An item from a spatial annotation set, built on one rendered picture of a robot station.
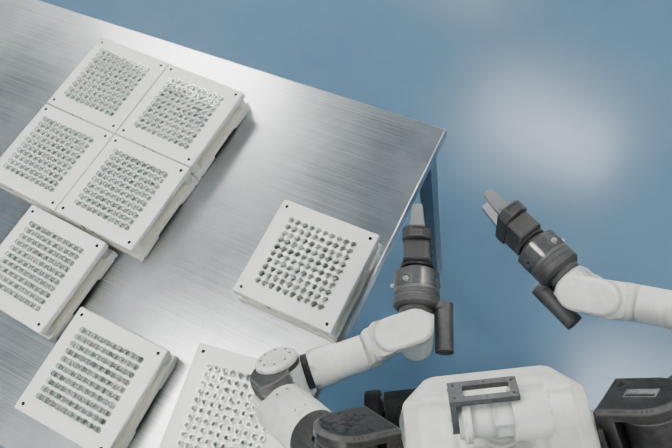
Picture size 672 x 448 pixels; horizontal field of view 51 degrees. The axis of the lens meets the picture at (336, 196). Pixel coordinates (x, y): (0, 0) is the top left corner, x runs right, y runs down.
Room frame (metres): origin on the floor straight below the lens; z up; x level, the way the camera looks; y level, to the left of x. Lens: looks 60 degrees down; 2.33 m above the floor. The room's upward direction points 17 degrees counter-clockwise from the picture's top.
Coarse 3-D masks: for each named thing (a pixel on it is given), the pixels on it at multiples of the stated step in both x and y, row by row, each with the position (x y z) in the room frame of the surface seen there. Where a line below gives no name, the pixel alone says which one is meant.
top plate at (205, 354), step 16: (208, 352) 0.53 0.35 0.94; (224, 352) 0.52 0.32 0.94; (192, 368) 0.51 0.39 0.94; (240, 368) 0.48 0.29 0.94; (192, 384) 0.48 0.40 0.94; (224, 384) 0.46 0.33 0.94; (192, 400) 0.45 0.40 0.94; (208, 400) 0.44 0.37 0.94; (176, 416) 0.42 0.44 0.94; (240, 416) 0.38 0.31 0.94; (256, 416) 0.37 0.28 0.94; (176, 432) 0.39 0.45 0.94; (192, 432) 0.38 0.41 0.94; (224, 432) 0.36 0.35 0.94; (256, 432) 0.35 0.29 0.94
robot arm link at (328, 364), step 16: (320, 352) 0.41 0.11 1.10; (336, 352) 0.40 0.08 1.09; (352, 352) 0.39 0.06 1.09; (304, 368) 0.39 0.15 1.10; (320, 368) 0.38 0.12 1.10; (336, 368) 0.37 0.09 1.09; (352, 368) 0.37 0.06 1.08; (368, 368) 0.36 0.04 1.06; (304, 384) 0.36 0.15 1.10; (320, 384) 0.36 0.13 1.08
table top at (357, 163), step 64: (0, 0) 1.90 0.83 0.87; (0, 64) 1.62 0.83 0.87; (64, 64) 1.54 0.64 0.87; (192, 64) 1.39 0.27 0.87; (0, 128) 1.38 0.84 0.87; (256, 128) 1.11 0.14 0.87; (320, 128) 1.05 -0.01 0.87; (384, 128) 0.99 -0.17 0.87; (0, 192) 1.16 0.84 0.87; (192, 192) 0.98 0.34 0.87; (256, 192) 0.92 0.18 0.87; (320, 192) 0.87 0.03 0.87; (384, 192) 0.81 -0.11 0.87; (128, 256) 0.86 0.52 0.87; (192, 256) 0.80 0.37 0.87; (384, 256) 0.66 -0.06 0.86; (0, 320) 0.79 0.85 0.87; (128, 320) 0.69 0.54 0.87; (192, 320) 0.65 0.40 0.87; (256, 320) 0.60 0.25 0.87; (0, 384) 0.64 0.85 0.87
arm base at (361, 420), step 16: (320, 416) 0.25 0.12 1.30; (336, 416) 0.24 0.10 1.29; (352, 416) 0.24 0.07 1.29; (368, 416) 0.23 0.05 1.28; (320, 432) 0.22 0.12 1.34; (336, 432) 0.21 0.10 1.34; (352, 432) 0.21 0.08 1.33; (368, 432) 0.20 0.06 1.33; (384, 432) 0.20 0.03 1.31; (400, 432) 0.20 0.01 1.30
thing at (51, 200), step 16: (48, 112) 1.31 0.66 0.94; (64, 112) 1.30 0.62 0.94; (32, 128) 1.28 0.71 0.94; (80, 128) 1.23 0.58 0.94; (96, 128) 1.21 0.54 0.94; (16, 144) 1.24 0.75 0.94; (96, 144) 1.16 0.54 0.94; (0, 160) 1.20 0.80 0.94; (32, 160) 1.17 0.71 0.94; (48, 160) 1.16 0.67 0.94; (64, 160) 1.14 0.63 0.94; (80, 160) 1.13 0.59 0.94; (0, 176) 1.15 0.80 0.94; (16, 176) 1.14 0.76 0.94; (48, 176) 1.11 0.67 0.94; (64, 176) 1.09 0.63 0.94; (80, 176) 1.08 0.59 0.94; (32, 192) 1.07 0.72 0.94; (48, 192) 1.06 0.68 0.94; (64, 192) 1.04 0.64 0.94; (48, 208) 1.02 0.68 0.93
